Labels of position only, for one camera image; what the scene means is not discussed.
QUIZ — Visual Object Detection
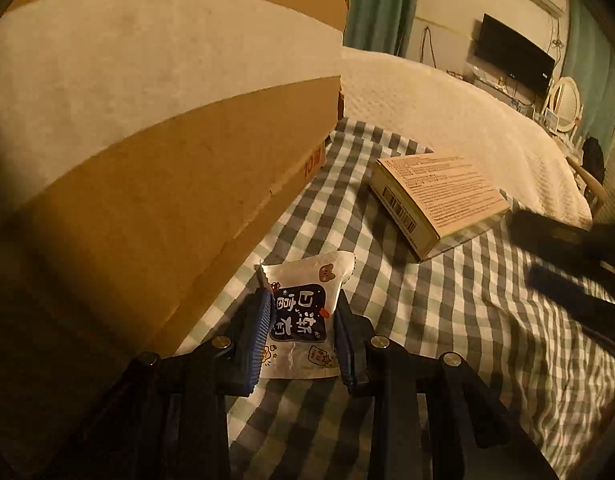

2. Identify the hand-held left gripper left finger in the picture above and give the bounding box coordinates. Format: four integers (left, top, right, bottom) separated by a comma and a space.
52, 287, 273, 480

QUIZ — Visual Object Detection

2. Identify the narrow teal curtain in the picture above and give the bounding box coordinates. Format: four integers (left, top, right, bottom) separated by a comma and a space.
557, 0, 615, 161

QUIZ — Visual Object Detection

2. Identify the white snack packet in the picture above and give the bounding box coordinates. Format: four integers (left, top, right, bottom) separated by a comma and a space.
255, 250, 355, 380

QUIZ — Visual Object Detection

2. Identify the black bag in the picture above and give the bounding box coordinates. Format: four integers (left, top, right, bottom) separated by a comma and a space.
580, 136, 607, 186

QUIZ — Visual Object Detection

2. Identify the black wall television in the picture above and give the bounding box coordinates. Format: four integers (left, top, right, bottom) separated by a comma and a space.
474, 13, 557, 97

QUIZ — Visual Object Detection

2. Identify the tan printed box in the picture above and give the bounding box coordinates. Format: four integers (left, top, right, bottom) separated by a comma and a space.
370, 154, 511, 262

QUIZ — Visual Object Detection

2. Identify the grey mini fridge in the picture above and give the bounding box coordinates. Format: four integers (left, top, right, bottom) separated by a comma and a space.
470, 72, 518, 101

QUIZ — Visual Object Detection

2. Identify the wide teal curtain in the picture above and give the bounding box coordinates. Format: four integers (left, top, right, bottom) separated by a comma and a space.
320, 0, 422, 58

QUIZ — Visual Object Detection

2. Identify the oval white mirror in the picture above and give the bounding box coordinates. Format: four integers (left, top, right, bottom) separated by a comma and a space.
542, 76, 583, 133

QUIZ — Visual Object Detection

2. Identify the wooden chair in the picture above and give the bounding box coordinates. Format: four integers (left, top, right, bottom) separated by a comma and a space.
567, 155, 611, 211

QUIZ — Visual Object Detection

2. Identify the brown cardboard box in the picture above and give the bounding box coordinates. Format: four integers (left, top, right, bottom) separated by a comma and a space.
0, 0, 351, 480

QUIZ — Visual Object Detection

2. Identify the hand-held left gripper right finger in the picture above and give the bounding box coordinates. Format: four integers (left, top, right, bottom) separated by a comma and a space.
334, 292, 558, 480

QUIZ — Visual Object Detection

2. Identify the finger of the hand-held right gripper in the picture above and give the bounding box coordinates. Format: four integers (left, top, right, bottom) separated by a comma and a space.
527, 264, 615, 333
510, 209, 615, 286

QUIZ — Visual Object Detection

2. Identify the white quilted bedspread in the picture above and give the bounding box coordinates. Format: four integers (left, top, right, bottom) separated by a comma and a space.
340, 46, 594, 226

